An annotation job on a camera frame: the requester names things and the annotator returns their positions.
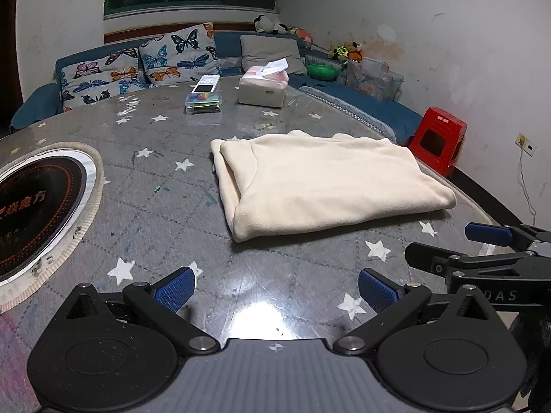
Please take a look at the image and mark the black and white plush toy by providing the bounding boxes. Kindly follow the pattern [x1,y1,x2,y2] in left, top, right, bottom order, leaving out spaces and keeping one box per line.
[253,15,287,35]

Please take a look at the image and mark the white wall socket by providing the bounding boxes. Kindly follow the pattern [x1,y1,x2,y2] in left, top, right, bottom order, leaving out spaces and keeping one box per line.
[515,133,537,158]

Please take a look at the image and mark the clear plastic storage container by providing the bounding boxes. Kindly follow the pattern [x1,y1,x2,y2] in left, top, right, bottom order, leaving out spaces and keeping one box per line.
[345,58,405,103]

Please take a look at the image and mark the cream garment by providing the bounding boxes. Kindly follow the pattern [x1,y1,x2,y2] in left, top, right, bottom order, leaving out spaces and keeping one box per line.
[210,130,457,243]

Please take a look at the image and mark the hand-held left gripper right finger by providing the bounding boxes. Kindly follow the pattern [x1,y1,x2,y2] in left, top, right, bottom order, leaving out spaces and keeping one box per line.
[333,269,496,353]

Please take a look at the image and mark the yellow and orange plush toys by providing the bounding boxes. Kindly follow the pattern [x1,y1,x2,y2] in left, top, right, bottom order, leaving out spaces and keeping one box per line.
[328,41,364,62]

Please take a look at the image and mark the white tissue box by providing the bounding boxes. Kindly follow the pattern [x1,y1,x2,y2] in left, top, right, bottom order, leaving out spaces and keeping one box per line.
[238,58,290,108]

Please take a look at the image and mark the blue sofa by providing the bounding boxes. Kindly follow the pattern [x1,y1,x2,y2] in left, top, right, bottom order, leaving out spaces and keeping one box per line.
[9,30,425,147]

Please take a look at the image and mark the green bowl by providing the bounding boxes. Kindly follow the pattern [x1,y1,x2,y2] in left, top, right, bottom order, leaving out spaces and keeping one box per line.
[306,63,339,82]

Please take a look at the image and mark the plain grey pillow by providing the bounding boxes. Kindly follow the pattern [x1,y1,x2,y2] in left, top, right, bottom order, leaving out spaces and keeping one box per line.
[240,34,307,76]

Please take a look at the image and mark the thin wall cable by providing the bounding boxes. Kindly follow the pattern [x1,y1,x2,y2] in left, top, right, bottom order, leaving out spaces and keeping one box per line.
[518,150,539,226]

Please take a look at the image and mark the round built-in induction cooker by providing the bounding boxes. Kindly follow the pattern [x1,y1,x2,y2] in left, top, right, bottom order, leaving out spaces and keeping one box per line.
[0,143,104,315]

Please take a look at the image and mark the clear plastic box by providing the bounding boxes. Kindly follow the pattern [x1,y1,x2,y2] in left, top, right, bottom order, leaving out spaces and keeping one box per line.
[185,91,223,115]

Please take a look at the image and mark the white remote control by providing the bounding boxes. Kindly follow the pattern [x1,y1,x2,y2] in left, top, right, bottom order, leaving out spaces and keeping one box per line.
[191,75,221,95]

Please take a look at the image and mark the butterfly print pillow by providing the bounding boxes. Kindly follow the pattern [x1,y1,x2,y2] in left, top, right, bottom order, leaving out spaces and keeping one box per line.
[138,22,222,89]
[60,46,149,113]

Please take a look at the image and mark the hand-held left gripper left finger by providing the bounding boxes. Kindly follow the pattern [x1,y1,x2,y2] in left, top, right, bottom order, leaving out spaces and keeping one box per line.
[66,267,219,353]

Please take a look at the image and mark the red plastic stool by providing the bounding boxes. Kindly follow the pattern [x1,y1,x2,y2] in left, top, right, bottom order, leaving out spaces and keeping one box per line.
[408,107,468,179]

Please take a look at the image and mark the grey star-printed tablecloth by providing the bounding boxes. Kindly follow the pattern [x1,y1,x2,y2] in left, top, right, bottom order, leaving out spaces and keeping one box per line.
[0,82,551,413]

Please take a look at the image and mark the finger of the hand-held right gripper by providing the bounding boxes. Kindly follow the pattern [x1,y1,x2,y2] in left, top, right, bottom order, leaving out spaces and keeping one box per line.
[465,222,551,252]
[405,242,551,283]

